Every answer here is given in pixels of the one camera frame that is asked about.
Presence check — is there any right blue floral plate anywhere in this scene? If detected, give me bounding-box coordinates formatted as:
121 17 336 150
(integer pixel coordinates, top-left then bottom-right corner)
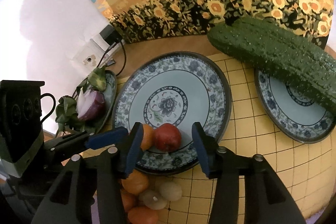
254 69 335 144

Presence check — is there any brown kiwi fruit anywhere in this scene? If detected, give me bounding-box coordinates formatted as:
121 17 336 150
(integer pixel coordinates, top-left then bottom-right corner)
139 189 167 210
159 181 182 201

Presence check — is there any orange tangerine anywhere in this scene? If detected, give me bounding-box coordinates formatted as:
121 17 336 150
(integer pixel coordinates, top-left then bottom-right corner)
121 189 137 213
141 124 155 151
127 206 159 224
121 170 150 196

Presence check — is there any large blue floral plate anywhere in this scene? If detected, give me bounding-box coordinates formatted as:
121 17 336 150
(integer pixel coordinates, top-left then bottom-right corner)
112 52 232 176

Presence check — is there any green leafy vegetable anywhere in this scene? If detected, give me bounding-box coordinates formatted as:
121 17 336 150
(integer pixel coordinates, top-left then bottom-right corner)
55 65 108 135

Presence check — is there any red apple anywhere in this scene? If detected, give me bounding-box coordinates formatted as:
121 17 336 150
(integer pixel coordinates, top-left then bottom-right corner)
154 123 182 152

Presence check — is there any black power adapter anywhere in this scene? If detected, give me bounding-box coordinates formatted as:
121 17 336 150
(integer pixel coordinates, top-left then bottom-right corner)
99 25 123 46

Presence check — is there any white wall socket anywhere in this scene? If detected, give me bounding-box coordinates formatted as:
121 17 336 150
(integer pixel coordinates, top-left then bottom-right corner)
71 39 112 70

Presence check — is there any yellow grid board mat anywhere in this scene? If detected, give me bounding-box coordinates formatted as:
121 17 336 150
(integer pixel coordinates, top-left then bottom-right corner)
79 52 336 224

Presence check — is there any black cable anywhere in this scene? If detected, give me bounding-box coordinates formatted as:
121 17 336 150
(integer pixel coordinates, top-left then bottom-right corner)
96 40 127 77

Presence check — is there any left blue floral plate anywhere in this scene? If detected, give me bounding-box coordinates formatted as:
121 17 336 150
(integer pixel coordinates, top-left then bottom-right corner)
72 70 118 135

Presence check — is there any halved red onion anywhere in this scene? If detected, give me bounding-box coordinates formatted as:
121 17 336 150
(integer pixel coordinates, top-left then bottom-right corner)
76 89 105 121

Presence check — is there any front green cucumber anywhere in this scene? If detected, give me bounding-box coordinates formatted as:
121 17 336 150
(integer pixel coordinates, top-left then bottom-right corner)
207 16 335 114

